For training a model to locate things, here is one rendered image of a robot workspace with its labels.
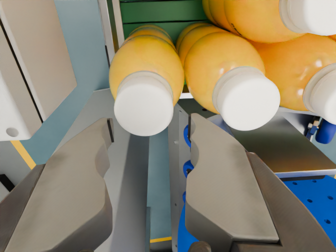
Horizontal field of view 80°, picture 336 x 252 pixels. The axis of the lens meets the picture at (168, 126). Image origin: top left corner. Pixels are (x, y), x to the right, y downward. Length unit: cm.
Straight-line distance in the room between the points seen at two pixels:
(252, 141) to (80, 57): 115
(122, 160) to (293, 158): 50
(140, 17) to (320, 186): 35
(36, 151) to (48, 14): 161
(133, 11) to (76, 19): 98
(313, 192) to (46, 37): 37
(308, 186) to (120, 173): 46
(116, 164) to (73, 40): 83
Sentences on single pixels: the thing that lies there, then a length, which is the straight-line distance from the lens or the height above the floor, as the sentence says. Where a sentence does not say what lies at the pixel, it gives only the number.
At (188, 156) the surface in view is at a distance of 37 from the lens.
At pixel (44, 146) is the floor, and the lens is 172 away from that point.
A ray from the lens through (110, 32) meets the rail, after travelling 24.
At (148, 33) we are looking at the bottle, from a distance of 22.
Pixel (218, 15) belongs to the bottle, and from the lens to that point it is 24.
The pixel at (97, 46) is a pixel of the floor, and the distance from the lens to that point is 127.
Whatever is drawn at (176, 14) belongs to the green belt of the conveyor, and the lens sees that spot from 31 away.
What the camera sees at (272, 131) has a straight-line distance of 34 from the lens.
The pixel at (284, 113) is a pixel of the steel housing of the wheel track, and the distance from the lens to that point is 39.
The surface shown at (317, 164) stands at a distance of 30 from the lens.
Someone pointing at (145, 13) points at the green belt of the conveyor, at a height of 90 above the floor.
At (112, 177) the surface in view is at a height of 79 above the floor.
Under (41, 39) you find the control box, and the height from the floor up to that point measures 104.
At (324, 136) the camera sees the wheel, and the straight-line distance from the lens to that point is 38.
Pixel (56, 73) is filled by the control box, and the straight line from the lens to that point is 20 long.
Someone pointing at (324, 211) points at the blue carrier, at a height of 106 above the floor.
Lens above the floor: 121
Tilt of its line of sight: 58 degrees down
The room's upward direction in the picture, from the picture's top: 174 degrees clockwise
